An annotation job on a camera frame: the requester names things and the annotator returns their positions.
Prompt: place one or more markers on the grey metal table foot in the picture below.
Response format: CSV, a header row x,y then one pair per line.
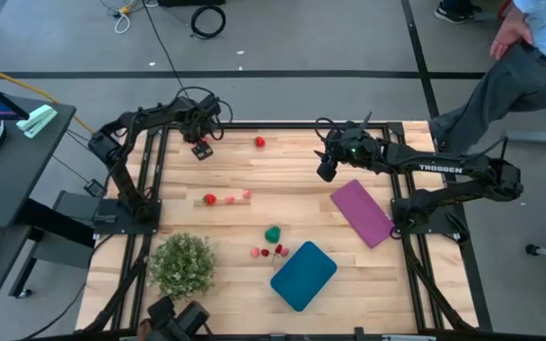
x,y
538,138

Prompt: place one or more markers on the green toy bell pepper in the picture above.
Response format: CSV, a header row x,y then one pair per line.
x,y
272,234

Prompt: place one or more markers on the small black floor box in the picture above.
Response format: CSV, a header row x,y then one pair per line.
x,y
95,188

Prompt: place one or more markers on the purple flat container lid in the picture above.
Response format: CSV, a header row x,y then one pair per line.
x,y
362,213

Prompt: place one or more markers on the black boxy device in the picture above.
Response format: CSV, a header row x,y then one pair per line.
x,y
173,322

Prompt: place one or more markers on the black metal table frame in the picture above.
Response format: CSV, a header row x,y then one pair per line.
x,y
278,125

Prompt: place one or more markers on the red toy cherry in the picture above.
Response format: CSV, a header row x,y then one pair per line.
x,y
278,248
265,253

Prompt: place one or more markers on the green artificial potted plant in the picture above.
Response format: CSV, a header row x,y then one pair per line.
x,y
183,265

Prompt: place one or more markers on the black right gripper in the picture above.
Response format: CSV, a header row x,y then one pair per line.
x,y
356,142

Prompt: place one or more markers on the mint green stapler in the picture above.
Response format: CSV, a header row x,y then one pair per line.
x,y
36,120

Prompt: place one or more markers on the red toy strawberry green leaves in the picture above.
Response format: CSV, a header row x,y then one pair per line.
x,y
209,199

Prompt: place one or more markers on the plain red toy strawberry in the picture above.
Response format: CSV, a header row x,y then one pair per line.
x,y
260,141

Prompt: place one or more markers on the dark grey desk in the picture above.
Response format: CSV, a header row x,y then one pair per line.
x,y
12,180

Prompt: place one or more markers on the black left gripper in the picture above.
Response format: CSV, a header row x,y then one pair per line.
x,y
194,125

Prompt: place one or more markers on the black desk leg base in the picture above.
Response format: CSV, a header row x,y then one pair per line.
x,y
24,277

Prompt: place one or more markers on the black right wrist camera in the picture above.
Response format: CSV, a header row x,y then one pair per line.
x,y
327,169

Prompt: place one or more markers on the dark grey floor box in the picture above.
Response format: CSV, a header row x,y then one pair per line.
x,y
71,206

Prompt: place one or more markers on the person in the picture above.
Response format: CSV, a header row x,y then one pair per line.
x,y
529,80

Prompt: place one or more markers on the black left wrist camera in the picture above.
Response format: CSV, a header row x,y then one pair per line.
x,y
210,106

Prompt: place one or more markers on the person's hand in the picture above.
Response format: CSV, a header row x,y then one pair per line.
x,y
507,35

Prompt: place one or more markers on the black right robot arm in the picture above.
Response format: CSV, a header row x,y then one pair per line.
x,y
439,168

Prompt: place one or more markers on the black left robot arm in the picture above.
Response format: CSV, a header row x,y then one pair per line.
x,y
150,116

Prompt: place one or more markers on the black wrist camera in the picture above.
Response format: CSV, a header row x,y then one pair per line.
x,y
327,169
210,106

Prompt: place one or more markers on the teal plastic tupperware container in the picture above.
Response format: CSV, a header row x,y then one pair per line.
x,y
303,275

